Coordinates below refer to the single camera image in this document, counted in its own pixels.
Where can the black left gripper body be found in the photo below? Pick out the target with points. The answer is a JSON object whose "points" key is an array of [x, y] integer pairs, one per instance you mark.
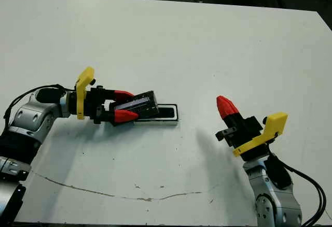
{"points": [[93, 100]]}

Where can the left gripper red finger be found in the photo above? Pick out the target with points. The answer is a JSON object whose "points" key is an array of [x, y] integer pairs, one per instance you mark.
{"points": [[122, 95], [124, 115]]}

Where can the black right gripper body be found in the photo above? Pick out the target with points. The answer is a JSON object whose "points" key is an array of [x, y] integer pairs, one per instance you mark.
{"points": [[243, 136]]}

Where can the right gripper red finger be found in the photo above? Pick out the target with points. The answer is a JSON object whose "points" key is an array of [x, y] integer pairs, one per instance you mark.
{"points": [[233, 110], [223, 110]]}

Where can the black shiny box lid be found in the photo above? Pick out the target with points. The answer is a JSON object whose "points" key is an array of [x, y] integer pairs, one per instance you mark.
{"points": [[140, 105]]}

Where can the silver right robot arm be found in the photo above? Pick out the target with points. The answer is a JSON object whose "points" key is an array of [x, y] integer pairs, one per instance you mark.
{"points": [[275, 206]]}

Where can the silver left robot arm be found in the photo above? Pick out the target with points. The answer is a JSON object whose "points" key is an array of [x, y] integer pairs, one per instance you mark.
{"points": [[28, 118]]}

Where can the yellow left wrist camera mount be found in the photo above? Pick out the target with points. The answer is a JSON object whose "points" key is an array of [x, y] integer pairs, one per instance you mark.
{"points": [[84, 82]]}

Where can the yellow wrist camera mount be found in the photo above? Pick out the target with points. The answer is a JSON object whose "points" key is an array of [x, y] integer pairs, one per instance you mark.
{"points": [[276, 123], [84, 82]]}

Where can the silver camera box base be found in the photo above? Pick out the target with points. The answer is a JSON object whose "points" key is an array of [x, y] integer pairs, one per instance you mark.
{"points": [[155, 122]]}

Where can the yellow right wrist camera mount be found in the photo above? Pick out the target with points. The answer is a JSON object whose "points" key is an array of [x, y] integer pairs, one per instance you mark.
{"points": [[276, 123]]}

